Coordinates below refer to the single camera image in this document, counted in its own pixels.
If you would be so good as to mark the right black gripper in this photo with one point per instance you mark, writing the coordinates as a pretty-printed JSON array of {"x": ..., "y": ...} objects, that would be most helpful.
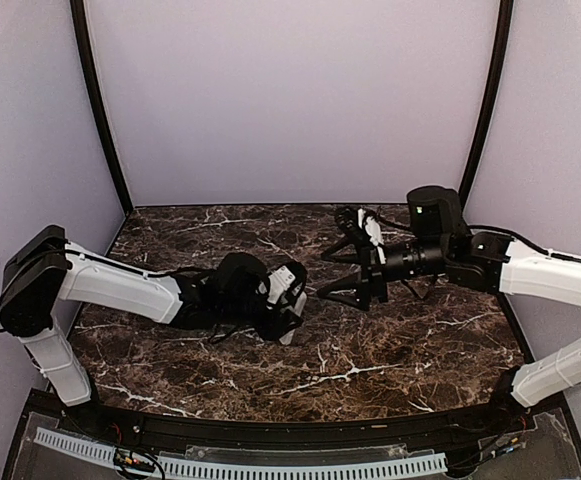
[{"x": 372, "y": 273}]

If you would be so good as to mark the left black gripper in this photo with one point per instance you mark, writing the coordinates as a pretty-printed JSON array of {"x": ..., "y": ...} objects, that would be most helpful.
[{"x": 278, "y": 325}]

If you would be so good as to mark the white remote control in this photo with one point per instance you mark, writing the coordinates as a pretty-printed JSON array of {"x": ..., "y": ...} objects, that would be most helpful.
[{"x": 292, "y": 320}]

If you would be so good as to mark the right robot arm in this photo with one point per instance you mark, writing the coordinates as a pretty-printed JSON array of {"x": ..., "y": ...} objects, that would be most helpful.
[{"x": 481, "y": 258}]

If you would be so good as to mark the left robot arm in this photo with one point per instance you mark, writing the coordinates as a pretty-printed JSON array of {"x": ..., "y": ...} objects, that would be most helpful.
[{"x": 240, "y": 293}]

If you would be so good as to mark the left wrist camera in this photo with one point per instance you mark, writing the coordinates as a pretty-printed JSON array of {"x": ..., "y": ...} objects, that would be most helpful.
[{"x": 285, "y": 286}]

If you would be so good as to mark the right black frame post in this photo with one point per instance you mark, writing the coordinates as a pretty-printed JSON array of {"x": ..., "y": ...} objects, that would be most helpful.
[{"x": 491, "y": 88}]

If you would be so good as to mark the black frame post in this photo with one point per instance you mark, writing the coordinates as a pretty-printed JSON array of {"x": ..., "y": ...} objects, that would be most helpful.
[
  {"x": 98, "y": 109},
  {"x": 491, "y": 88}
]

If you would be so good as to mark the white slotted cable duct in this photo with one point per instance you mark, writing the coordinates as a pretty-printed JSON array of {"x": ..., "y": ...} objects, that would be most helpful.
[{"x": 391, "y": 462}]

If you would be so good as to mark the black front rail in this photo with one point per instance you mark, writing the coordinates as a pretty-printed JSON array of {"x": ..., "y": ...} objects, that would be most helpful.
[{"x": 455, "y": 428}]

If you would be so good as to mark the left black frame post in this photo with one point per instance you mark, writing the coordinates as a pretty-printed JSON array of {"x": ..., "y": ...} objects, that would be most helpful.
[{"x": 98, "y": 109}]

